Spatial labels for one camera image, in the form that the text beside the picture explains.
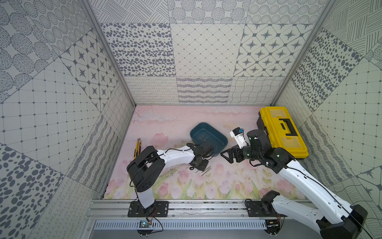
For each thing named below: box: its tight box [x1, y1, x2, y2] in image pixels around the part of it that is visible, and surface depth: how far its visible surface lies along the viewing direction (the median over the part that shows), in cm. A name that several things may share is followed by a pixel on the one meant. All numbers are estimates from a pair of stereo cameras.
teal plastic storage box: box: [190, 122, 229, 157], surface depth 103 cm
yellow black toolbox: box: [256, 106, 309, 159], surface depth 87 cm
